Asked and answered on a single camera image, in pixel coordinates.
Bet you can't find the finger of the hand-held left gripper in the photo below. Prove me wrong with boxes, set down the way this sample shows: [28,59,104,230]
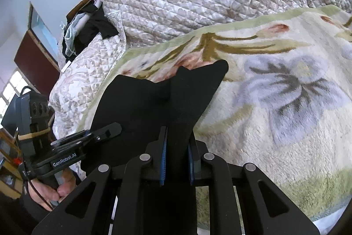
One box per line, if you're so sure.
[82,122,122,144]
[51,129,92,147]

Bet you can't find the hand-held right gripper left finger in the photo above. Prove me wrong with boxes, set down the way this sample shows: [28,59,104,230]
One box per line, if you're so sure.
[31,126,168,235]

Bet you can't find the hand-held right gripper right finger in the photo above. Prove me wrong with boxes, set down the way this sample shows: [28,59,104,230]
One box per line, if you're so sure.
[188,140,321,235]

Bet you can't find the black pants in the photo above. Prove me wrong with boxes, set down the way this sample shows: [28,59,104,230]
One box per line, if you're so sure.
[80,59,229,235]

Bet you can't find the person's left forearm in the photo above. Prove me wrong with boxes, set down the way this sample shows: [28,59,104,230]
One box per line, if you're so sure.
[0,191,51,235]

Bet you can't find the person's left hand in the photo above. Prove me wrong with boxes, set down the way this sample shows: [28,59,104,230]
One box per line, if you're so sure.
[29,167,81,211]

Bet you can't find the window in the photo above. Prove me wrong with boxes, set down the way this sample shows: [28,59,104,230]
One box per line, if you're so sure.
[0,70,28,118]

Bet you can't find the wooden shelf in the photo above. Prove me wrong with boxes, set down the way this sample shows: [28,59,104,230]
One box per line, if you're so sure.
[0,128,24,198]

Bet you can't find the dark red cabinet door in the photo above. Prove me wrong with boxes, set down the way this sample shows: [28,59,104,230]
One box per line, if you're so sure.
[14,30,59,91]

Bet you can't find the beige quilted pillow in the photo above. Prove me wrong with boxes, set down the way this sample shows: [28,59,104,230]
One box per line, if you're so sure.
[49,31,127,142]

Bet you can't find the wooden framed glass panel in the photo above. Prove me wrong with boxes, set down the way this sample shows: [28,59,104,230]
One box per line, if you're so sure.
[29,2,59,65]

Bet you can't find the light blue cloth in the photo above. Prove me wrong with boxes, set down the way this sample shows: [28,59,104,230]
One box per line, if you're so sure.
[64,13,91,56]

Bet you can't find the black garment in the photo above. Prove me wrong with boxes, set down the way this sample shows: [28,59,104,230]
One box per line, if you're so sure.
[62,5,119,62]

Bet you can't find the floral plush blanket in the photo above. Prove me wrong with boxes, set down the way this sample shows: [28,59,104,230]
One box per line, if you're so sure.
[77,5,352,227]

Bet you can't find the brown wooden headboard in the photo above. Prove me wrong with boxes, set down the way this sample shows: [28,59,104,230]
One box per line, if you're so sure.
[66,0,101,18]

